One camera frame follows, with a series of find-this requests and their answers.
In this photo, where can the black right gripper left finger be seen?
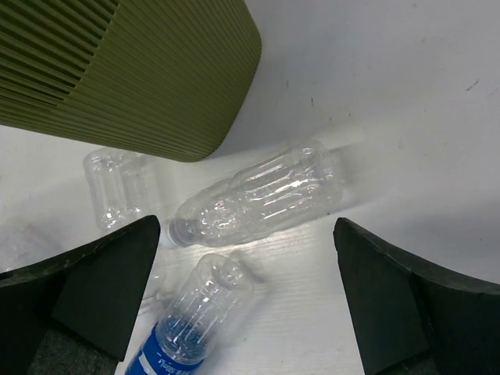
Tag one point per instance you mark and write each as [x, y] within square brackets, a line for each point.
[74, 313]

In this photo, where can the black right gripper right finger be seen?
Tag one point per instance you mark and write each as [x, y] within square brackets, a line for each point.
[412, 316]

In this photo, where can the blue label plastic bottle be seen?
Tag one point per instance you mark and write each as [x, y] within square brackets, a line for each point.
[216, 290]

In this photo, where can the small clear plastic bottle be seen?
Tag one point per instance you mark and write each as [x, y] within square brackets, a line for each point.
[117, 186]

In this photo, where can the large clear plastic bottle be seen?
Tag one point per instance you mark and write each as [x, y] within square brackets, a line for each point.
[301, 184]

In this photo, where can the olive green mesh bin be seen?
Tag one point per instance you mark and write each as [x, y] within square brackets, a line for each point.
[163, 78]

